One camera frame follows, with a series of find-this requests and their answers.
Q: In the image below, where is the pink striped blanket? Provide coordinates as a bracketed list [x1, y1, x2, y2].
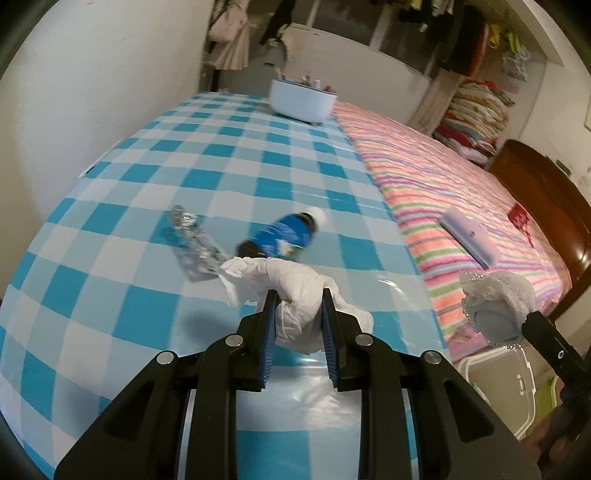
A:
[333, 100, 574, 366]

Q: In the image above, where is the white plastic basin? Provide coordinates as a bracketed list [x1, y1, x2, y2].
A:
[269, 78, 338, 124]

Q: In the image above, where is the hanging black garment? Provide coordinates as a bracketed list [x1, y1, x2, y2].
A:
[260, 0, 297, 45]

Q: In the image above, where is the light blue lace sock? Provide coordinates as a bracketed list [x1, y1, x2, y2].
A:
[458, 270, 539, 350]

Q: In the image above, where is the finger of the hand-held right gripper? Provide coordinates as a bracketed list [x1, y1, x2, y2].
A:
[521, 310, 586, 385]

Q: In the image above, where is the bunch of clothes pegs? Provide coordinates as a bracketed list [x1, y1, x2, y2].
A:
[277, 69, 336, 94]

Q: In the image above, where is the white plastic bin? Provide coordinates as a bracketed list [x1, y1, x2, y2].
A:
[459, 344, 544, 440]

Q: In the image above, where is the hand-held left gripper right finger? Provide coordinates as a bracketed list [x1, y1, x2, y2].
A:
[322, 287, 542, 480]

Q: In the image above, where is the row of hanging clothes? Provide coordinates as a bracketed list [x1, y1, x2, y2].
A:
[383, 0, 491, 75]

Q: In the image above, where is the white tissue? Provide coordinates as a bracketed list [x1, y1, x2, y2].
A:
[219, 256, 375, 355]

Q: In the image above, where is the blue checked tablecloth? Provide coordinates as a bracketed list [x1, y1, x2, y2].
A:
[0, 90, 451, 480]

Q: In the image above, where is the green plastic container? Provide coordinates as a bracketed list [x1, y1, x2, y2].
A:
[536, 374, 562, 417]

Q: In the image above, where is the brown wooden headboard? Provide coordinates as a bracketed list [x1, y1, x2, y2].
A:
[489, 140, 591, 320]

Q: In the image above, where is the beige tied curtain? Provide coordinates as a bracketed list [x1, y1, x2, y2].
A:
[205, 0, 253, 71]

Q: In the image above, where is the dark medicine bottle blue label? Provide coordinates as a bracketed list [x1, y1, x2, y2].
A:
[238, 207, 327, 260]

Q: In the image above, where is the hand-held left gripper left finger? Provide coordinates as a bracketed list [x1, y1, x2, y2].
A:
[54, 290, 280, 480]

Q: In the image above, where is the stack of folded blankets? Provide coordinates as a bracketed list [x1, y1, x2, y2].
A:
[434, 78, 516, 163]

